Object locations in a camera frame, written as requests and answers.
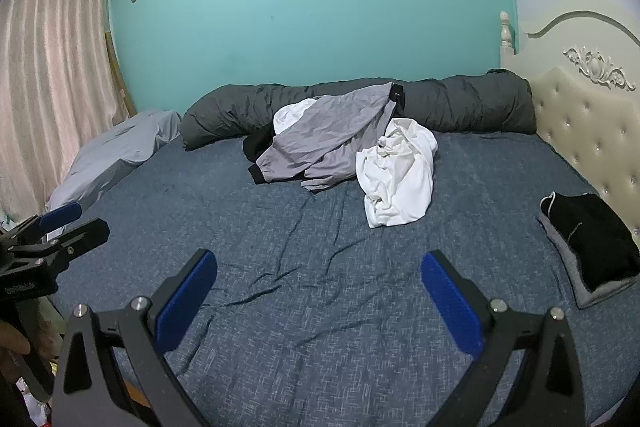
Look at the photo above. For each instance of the blue patterned bed sheet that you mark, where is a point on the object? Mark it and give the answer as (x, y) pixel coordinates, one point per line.
(300, 257)

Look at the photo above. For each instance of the cream tufted headboard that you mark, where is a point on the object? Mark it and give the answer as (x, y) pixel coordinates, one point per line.
(575, 117)

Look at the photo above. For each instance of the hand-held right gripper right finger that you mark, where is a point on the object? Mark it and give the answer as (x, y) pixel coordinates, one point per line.
(450, 302)

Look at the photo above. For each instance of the wooden frame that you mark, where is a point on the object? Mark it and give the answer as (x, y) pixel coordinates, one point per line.
(120, 82)

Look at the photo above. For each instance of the grey jacket with black cuffs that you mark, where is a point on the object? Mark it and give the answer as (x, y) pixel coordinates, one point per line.
(325, 127)

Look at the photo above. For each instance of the crumpled white garment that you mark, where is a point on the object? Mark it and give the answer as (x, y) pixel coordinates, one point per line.
(290, 114)

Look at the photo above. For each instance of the crumpled black garment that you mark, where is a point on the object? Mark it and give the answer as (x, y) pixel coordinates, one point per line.
(255, 144)

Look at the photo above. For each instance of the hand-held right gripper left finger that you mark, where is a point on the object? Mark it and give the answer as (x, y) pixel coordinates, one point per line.
(187, 302)

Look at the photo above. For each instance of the light grey pillow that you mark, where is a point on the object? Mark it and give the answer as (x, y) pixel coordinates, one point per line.
(110, 152)

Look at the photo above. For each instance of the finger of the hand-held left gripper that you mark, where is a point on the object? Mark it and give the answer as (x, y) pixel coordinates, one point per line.
(60, 213)
(82, 234)

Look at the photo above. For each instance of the folded black garment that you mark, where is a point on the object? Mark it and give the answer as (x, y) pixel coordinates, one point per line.
(595, 237)

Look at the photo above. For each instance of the person's left hand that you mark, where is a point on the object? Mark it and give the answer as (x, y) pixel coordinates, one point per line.
(12, 338)

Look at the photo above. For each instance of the pink curtain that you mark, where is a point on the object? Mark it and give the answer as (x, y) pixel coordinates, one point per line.
(50, 82)

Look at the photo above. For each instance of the clutter pile beside curtain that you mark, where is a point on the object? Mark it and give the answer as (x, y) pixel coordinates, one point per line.
(35, 402)

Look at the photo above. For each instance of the white long-sleeve shirt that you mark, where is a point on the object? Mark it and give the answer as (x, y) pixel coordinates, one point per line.
(400, 177)

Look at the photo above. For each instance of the dark grey duvet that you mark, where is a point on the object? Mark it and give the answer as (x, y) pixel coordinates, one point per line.
(225, 112)

